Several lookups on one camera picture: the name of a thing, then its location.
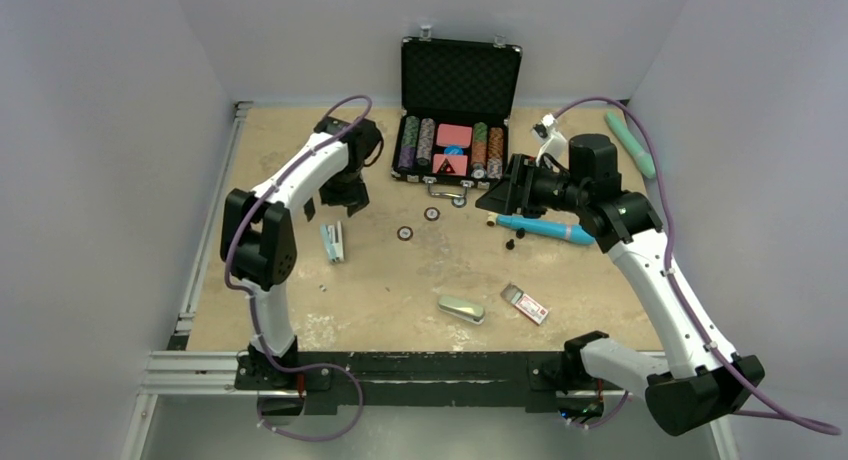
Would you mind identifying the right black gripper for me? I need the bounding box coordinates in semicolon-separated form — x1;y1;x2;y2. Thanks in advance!
476;153;588;218

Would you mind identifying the light blue stapler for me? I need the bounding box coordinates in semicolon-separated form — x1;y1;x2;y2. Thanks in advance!
320;221;345;264

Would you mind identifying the green white stapler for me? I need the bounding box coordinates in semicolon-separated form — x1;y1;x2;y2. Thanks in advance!
437;295;486;325

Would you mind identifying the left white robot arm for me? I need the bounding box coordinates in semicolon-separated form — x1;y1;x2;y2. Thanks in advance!
220;116;384;389

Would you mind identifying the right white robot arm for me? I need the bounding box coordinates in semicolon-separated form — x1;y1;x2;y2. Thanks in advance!
475;134;765;436

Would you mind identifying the pink card deck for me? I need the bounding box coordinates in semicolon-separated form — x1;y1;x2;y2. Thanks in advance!
432;154;469;176
435;123;473;149

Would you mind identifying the blue dealer button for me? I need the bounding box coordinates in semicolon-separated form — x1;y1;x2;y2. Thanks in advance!
444;145;464;155

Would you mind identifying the blue pen tool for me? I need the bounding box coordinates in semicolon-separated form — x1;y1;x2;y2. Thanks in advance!
486;213;595;246

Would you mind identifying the black poker chip case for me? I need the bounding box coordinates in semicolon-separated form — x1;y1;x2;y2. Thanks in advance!
390;36;523;197

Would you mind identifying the red white staple box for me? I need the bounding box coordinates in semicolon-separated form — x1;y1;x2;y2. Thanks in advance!
501;283;549;326

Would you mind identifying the mint green cylinder tool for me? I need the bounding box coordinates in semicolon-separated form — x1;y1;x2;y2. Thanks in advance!
604;112;656;179

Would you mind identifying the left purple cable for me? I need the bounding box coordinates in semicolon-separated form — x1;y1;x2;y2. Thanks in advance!
223;95;374;444

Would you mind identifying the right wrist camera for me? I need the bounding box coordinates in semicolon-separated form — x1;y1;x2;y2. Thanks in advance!
532;113;568;160

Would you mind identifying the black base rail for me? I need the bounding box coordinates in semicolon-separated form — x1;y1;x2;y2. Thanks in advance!
234;348;605;422

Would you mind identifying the aluminium frame rail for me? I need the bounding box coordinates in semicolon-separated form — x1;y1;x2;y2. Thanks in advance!
119;101;254;459

